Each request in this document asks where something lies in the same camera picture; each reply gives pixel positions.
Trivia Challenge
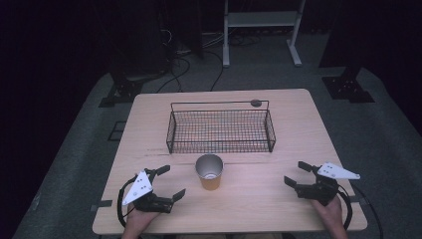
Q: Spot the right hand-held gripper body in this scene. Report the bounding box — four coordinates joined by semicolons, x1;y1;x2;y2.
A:
295;161;361;207

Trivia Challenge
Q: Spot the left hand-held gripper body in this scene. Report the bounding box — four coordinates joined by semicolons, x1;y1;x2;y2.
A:
121;167;175;214

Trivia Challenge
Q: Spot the orange paper cup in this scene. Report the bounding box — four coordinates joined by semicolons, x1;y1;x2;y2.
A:
194;153;225;191

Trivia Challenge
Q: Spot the black wire basket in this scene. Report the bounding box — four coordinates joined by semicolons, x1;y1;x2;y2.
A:
165;99;278;155

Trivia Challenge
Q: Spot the person's right hand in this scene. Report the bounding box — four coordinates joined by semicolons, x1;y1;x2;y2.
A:
310;195;348;237

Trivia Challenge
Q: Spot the person's left hand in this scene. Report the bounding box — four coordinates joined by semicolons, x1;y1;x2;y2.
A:
122;202;161;237

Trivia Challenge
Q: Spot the grey tape strip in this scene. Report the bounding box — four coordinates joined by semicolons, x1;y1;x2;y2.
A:
91;199;113;212

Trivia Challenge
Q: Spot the black stand base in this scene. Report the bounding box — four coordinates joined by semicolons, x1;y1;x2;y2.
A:
99;74;144;109
320;65;376;105

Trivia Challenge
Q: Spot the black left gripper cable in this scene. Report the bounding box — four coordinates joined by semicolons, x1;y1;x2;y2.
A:
115;174;138;230

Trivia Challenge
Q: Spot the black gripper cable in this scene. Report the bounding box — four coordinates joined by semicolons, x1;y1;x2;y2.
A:
115;174;138;230
337;184;354;232

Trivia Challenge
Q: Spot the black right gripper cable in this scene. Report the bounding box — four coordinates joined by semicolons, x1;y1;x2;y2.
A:
337;184;354;232

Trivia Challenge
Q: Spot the thin black cable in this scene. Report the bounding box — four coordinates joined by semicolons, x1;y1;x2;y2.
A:
351;184;385;239

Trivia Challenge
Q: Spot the black floor cable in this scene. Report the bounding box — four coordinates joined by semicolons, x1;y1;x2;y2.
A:
155;55;192;95
209;49;225;93

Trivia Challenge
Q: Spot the white metal table frame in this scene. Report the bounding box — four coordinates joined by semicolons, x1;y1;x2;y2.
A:
222;0;308;69

